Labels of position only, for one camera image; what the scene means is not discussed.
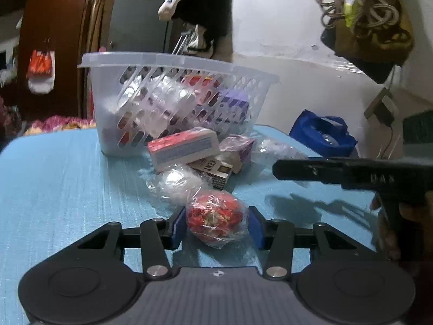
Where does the white black hanging garment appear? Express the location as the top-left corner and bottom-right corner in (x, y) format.
(158, 0), (231, 58)

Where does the coiled rope on wall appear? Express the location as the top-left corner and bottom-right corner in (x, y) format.
(315, 0), (401, 30)

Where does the blue shopping bag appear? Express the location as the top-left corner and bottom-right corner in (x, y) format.
(289, 109), (357, 158)

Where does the red white box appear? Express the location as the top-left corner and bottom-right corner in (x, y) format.
(147, 127), (219, 173)

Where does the orange white hanging bag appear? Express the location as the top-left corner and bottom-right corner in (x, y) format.
(27, 50), (55, 95)

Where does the red item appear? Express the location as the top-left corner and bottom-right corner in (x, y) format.
(186, 188), (249, 249)

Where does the brown hanging bag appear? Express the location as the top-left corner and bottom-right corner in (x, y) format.
(316, 0), (415, 84)

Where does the white packet in plastic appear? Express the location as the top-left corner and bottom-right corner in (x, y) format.
(118, 76), (196, 138)

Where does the dark red wooden wardrobe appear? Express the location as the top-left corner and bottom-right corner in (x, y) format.
(1, 0), (90, 120)

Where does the black gold small box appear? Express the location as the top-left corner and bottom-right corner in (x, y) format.
(189, 155), (233, 190)

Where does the purple cardboard box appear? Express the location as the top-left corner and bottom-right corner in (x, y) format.
(216, 89), (250, 124)

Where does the purple tissue pack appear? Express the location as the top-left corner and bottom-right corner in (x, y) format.
(219, 134), (255, 163)

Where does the black charger on wall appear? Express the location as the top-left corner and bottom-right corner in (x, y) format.
(364, 87), (399, 127)

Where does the grey door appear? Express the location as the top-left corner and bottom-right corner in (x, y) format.
(103, 0), (171, 52)

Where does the white plastic laundry basket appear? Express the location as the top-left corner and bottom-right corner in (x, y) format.
(79, 52), (279, 156)

